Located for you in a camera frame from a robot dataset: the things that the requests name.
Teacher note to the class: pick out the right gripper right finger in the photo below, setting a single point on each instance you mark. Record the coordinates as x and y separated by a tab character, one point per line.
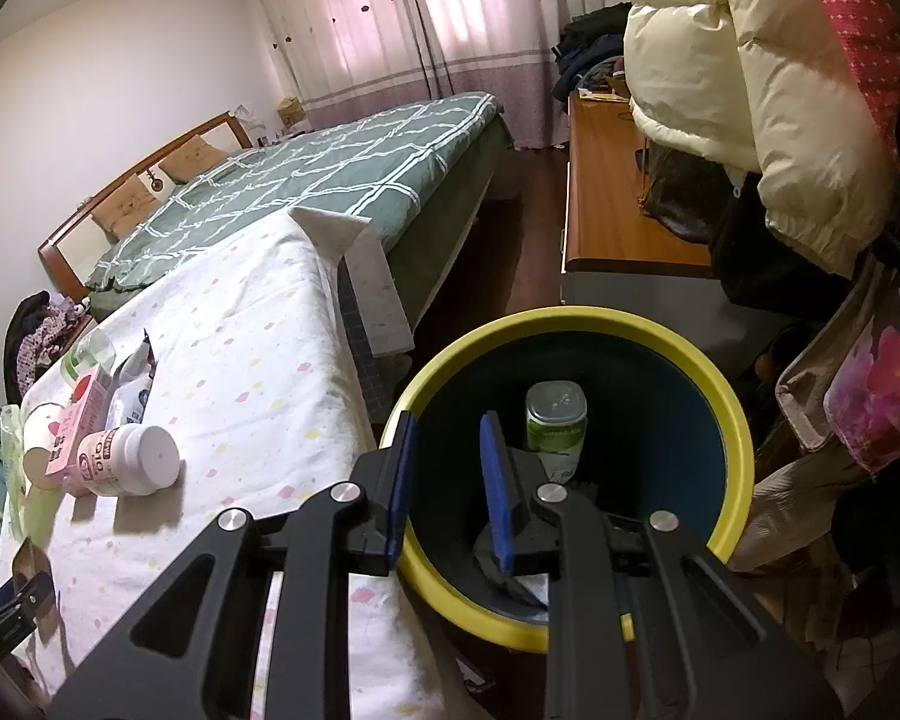
644	621

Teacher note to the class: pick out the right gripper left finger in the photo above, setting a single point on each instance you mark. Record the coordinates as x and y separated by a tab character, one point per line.
254	598

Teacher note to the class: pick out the green plastic bag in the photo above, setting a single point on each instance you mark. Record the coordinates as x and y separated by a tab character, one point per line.
11	425

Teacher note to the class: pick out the white paper cup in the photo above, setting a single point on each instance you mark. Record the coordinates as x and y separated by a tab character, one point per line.
40	441

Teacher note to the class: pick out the white pill bottle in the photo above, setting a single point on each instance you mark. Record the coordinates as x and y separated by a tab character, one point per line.
132	460

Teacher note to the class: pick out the pink strawberry milk carton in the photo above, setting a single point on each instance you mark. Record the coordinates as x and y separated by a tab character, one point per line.
85	414

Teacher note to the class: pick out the clear green label jar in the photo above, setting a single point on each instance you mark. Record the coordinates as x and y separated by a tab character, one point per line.
556	423

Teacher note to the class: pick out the yellow rimmed trash bin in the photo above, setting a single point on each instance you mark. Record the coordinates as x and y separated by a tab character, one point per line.
664	431

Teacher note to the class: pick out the white dotted table cloth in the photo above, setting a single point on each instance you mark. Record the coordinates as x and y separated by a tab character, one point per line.
257	385

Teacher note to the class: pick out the pink floral bag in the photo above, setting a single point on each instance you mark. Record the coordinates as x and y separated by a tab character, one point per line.
845	385

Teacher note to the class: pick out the wooden desk cabinet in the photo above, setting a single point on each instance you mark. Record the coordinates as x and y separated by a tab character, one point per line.
613	255

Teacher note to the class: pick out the wooden headboard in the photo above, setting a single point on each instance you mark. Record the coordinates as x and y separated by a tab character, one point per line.
70	253

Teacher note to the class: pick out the brown left pillow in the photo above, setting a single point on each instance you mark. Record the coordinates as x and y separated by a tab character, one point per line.
127	206

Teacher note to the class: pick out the brown pillow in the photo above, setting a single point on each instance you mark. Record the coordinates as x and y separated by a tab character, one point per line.
191	159
127	206

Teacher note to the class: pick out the brown right pillow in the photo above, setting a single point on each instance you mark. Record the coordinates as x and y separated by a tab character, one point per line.
191	159

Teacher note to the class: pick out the green checked bed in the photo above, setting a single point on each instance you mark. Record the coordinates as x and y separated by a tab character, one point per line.
419	172

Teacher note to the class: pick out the far bedside box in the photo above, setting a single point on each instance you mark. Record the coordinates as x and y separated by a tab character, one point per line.
291	112

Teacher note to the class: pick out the dark clothes pile on desk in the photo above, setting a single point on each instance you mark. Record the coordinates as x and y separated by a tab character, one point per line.
586	41

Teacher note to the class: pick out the cream puffer jacket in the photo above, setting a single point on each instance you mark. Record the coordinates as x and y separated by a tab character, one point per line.
765	86

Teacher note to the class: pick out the red dotted puffer jacket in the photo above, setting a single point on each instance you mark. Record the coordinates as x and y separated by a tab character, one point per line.
869	33

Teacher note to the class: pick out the pink white curtains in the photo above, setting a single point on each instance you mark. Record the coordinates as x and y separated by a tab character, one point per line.
345	59

